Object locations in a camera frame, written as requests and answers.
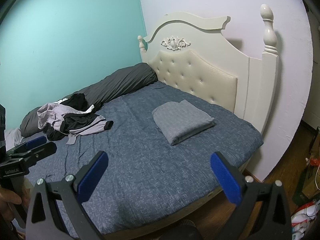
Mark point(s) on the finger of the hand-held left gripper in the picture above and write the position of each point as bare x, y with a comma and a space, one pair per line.
36, 142
43, 152

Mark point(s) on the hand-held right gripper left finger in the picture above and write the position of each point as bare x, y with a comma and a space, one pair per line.
92, 177

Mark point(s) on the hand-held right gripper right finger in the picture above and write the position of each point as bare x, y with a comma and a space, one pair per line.
225, 177

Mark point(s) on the grey knit sweater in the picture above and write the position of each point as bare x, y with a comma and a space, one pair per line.
182, 122

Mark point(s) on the person's left hand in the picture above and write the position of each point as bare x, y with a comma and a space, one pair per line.
7, 200

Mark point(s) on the light grey crumpled sheet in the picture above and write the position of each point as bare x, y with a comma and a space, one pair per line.
15, 140

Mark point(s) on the grey and black jacket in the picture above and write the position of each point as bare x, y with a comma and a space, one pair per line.
75, 127

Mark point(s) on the black fleece garment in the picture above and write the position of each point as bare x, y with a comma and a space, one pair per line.
75, 102

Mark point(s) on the blue patterned bed cover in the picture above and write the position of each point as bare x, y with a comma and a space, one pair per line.
150, 167

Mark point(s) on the cardboard box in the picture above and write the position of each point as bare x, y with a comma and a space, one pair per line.
307, 175

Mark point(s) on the white and red bag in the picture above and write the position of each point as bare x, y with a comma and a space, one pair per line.
306, 217

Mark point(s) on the dark grey long pillow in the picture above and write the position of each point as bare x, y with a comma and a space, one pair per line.
120, 85

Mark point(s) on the cream tufted headboard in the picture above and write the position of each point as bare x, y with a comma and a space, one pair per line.
200, 65

